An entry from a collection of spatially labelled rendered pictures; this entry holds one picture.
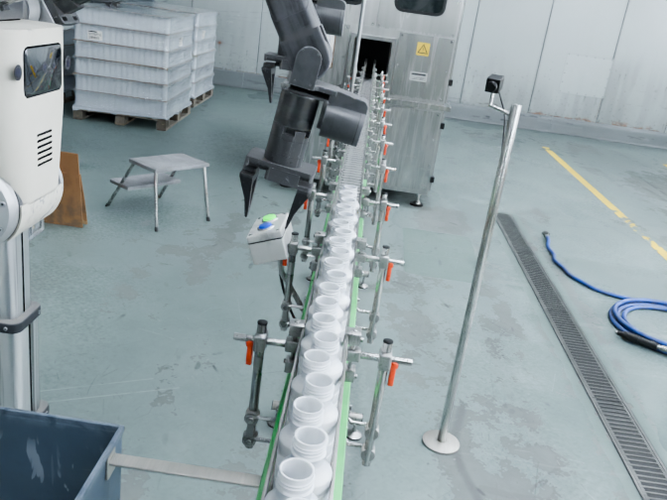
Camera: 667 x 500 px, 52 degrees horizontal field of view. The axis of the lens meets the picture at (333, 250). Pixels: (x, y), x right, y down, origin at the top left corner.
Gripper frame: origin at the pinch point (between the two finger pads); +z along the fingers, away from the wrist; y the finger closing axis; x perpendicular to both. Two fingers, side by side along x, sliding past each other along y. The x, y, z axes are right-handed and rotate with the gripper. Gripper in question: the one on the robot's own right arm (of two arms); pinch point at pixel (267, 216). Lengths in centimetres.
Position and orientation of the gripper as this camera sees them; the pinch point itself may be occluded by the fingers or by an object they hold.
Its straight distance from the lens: 104.9
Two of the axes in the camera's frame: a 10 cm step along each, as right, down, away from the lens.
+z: -2.8, 9.0, 3.4
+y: 9.6, 2.9, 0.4
